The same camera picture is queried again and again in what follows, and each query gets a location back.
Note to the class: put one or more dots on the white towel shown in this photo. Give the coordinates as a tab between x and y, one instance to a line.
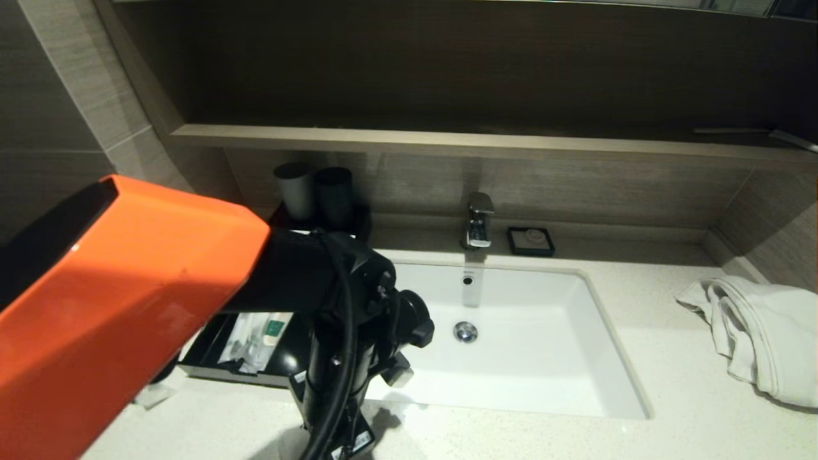
767	332

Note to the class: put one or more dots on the white sink basin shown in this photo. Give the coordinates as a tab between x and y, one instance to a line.
543	364

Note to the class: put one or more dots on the wooden wall shelf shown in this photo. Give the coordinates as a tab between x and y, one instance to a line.
447	144

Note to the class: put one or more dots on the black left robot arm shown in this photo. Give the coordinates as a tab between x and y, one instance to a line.
128	300

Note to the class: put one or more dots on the black soap dish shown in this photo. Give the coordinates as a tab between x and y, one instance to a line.
513	252

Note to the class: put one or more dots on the black cup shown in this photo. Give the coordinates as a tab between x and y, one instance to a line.
334	195

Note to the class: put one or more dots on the grey plastic cup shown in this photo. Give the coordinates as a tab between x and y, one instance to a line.
294	188

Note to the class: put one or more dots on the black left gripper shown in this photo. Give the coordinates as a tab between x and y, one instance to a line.
354	428

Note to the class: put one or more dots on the chrome sink drain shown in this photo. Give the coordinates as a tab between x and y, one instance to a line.
465	332

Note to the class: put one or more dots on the crumpled clear toiletry packet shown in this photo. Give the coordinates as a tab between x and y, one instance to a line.
152	396

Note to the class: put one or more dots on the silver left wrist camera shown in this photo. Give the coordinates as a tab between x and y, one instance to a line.
401	375

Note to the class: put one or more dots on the round white soap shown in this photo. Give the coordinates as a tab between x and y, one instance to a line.
532	240

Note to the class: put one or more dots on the chrome faucet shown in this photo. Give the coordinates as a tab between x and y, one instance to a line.
478	223

